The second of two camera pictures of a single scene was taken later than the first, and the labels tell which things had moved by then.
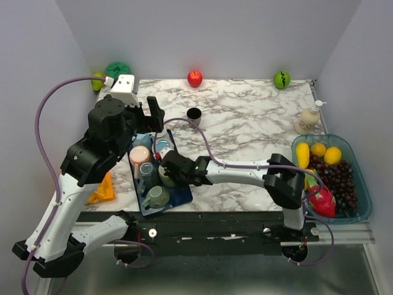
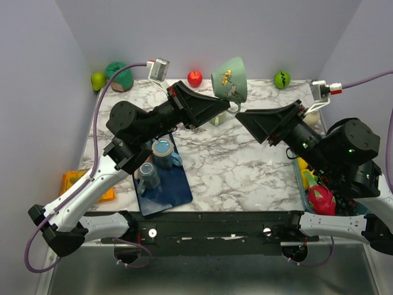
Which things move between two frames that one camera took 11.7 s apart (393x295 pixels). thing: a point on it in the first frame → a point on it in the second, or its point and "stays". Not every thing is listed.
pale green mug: x=167 y=179 → x=218 y=119
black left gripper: x=153 y=123 → x=197 y=107
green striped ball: x=282 y=80 stays
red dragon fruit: x=323 y=204 stays
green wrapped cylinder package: x=116 y=69 stays
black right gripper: x=179 y=184 → x=262 y=123
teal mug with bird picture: x=157 y=197 → x=229 y=82
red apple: x=194 y=78 stays
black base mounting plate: x=217 y=233 stays
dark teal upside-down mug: x=148 y=176 stays
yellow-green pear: x=97 y=84 stays
